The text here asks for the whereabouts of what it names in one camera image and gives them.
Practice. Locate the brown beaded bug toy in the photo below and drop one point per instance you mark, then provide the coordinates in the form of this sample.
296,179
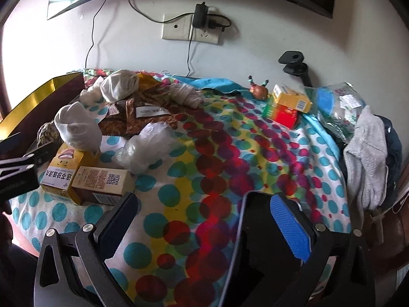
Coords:
260,92

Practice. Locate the white wall socket plate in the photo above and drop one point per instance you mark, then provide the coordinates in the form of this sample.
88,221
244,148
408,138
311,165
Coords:
181,29

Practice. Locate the grey cloth garment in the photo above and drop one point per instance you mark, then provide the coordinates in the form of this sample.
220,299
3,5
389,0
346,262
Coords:
365,160

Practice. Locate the colourful polka dot tablecloth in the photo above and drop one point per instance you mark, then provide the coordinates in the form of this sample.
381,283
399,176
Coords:
179,246

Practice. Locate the red green medicine box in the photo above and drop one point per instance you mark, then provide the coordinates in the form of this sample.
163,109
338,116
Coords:
280,114

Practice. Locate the tan brown medicine box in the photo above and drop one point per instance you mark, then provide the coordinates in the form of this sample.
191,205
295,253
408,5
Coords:
102,185

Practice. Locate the brown labelled snack packet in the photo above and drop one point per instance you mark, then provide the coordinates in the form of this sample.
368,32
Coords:
129,116

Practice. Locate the golden yellow snack packet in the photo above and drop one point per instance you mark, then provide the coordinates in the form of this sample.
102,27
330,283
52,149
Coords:
147,82

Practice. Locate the blue cloth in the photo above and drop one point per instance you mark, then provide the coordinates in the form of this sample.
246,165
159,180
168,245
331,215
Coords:
223,85

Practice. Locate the clear plastic bag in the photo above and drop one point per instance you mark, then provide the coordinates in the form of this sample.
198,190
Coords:
153,143

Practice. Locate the black clamp mount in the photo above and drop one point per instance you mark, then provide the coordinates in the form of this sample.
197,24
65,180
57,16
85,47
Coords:
293,64

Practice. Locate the clear bag with blue item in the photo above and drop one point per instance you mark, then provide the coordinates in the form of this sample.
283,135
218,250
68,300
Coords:
337,107

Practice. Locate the black power adapter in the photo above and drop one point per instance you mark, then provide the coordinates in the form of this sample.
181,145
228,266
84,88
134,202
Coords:
203,19

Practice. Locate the grey white sock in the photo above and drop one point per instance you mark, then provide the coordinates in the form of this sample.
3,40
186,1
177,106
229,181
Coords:
184,94

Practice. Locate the white sock pair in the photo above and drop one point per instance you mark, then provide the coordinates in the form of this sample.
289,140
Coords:
119,85

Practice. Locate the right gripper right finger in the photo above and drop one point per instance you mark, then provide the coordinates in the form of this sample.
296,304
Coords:
335,270

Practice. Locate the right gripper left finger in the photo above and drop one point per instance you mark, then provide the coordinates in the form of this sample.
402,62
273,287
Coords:
71,269

